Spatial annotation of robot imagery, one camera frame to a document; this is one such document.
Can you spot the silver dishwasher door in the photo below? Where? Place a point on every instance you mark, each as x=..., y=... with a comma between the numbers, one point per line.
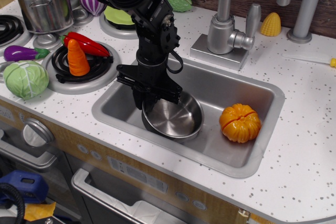
x=111, y=200

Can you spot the silver oven knob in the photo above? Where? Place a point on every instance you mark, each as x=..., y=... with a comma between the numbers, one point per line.
x=36, y=134

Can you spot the grey vertical pole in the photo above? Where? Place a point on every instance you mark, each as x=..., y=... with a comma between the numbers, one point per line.
x=300, y=34

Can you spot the green toy cabbage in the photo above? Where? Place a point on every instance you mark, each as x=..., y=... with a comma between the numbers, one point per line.
x=26, y=79

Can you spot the grey stove knob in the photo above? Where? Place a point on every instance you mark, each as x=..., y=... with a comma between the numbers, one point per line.
x=81, y=17
x=50, y=41

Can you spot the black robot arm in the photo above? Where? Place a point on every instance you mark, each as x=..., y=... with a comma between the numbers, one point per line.
x=157, y=34

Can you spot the front left stove burner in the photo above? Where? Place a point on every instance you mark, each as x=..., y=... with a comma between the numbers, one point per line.
x=13, y=32

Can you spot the yellow cloth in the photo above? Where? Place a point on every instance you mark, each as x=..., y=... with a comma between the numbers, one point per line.
x=39, y=211

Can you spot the silver oven door handle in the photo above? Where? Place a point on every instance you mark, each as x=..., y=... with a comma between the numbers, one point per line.
x=43, y=162

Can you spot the orange toy carrot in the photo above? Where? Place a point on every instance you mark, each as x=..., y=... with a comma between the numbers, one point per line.
x=77, y=61

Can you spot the purple toy eggplant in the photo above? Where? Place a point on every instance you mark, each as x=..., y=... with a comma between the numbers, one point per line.
x=18, y=53

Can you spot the back right stove burner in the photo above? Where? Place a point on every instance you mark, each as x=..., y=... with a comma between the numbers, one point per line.
x=110, y=30

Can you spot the stove burner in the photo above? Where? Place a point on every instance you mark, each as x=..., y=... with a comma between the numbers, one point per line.
x=13, y=32
x=110, y=30
x=102, y=71

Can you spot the purple striped toy onion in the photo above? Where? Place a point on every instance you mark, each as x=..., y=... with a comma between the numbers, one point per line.
x=94, y=7

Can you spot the steel cooking pot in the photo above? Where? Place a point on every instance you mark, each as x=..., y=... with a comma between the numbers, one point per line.
x=46, y=16

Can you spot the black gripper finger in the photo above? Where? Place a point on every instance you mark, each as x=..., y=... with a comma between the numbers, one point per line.
x=149, y=104
x=138, y=97

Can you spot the green toy plate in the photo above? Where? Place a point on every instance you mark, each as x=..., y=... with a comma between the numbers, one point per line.
x=117, y=16

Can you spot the orange toy pumpkin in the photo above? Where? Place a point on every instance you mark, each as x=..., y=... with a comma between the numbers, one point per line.
x=239, y=123

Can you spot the red toy chili pepper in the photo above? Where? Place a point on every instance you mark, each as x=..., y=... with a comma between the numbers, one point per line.
x=86, y=44

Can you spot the yellow toy corn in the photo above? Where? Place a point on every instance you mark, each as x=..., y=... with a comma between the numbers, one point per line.
x=271, y=25

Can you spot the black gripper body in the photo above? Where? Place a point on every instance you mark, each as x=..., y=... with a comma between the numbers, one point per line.
x=150, y=79

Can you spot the small steel pan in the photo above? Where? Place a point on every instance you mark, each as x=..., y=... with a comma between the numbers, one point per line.
x=178, y=122

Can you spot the grey toy sink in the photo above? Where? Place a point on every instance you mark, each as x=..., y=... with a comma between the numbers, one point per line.
x=214, y=89

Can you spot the silver toy faucet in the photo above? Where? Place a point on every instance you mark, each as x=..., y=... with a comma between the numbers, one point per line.
x=224, y=45

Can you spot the front right stove burner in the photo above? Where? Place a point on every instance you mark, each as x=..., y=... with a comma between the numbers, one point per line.
x=102, y=71

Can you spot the toy knife yellow handle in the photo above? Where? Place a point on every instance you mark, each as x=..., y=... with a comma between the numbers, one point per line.
x=313, y=57

